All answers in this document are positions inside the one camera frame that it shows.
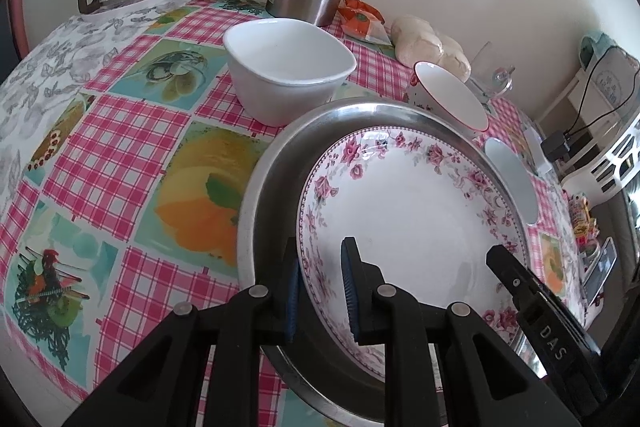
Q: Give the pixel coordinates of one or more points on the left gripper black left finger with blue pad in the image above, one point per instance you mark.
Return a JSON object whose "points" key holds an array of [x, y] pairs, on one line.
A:
{"points": [[200, 365]]}

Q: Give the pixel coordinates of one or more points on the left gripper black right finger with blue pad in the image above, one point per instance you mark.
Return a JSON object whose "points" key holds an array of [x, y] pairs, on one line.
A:
{"points": [[443, 366]]}

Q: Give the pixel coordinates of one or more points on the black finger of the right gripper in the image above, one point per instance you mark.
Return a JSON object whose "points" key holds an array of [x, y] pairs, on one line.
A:
{"points": [[567, 353]]}

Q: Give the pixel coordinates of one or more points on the floral pink rimmed plate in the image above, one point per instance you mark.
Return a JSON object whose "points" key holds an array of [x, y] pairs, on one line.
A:
{"points": [[422, 211]]}

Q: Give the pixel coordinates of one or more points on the white bowl red rim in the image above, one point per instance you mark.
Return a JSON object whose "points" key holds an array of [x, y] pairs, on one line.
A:
{"points": [[434, 89]]}

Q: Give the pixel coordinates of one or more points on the colourful candy packs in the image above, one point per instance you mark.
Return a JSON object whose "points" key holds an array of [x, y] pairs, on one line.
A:
{"points": [[585, 227]]}

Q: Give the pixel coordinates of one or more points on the small white bowl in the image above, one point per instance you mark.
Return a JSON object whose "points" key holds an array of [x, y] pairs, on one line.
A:
{"points": [[517, 179]]}

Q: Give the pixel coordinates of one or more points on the white plastic chair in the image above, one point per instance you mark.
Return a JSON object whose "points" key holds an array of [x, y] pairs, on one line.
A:
{"points": [[606, 164]]}

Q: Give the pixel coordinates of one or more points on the white small box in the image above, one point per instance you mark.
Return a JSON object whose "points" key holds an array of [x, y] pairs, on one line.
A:
{"points": [[533, 140]]}

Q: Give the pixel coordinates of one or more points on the black power adapter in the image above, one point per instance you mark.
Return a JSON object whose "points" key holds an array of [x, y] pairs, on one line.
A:
{"points": [[556, 147]]}

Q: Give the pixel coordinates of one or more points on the white shelf unit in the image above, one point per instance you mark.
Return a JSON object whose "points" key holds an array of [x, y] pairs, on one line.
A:
{"points": [[604, 90]]}

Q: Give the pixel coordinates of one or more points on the round metal tray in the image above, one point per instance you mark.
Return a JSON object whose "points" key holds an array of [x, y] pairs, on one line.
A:
{"points": [[314, 369]]}

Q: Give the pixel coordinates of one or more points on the clear glass mug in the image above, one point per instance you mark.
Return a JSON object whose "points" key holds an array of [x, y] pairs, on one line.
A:
{"points": [[491, 73]]}

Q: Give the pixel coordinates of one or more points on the bag of white buns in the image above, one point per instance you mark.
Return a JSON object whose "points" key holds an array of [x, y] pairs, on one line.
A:
{"points": [[416, 40]]}

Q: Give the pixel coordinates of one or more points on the white square bowl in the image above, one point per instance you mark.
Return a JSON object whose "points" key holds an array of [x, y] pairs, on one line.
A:
{"points": [[282, 68]]}

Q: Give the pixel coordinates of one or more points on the orange snack packet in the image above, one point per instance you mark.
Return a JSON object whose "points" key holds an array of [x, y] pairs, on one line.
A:
{"points": [[361, 21]]}

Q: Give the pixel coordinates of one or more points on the white round tray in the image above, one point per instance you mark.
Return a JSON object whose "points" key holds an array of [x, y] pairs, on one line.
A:
{"points": [[102, 15]]}

